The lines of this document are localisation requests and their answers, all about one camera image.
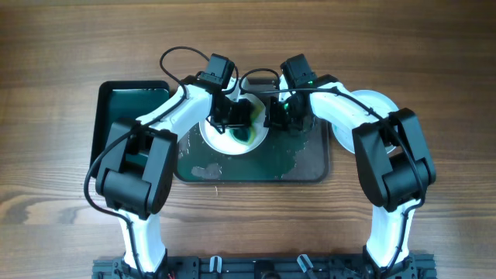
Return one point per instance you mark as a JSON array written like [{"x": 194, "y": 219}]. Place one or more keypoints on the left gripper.
[{"x": 240, "y": 114}]

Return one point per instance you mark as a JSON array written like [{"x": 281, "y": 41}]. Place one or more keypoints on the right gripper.
[{"x": 277, "y": 115}]

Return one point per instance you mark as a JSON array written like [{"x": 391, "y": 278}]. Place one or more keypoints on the white plate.
[{"x": 224, "y": 143}]

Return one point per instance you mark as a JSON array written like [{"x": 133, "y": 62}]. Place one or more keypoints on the green and yellow sponge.
[{"x": 243, "y": 133}]

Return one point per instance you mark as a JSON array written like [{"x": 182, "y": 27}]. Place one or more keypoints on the pale blue plate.
[{"x": 380, "y": 103}]

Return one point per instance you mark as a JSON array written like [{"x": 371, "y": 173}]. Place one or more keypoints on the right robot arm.
[{"x": 393, "y": 161}]

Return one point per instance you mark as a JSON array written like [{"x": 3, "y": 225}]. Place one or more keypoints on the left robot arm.
[{"x": 134, "y": 171}]

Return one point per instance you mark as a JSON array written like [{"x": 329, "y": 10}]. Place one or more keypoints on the large dark serving tray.
[{"x": 284, "y": 156}]

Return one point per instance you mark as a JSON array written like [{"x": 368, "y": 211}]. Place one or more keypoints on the small black water tub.
[{"x": 124, "y": 99}]

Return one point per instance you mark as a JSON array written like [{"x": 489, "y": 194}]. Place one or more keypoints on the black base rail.
[{"x": 419, "y": 266}]

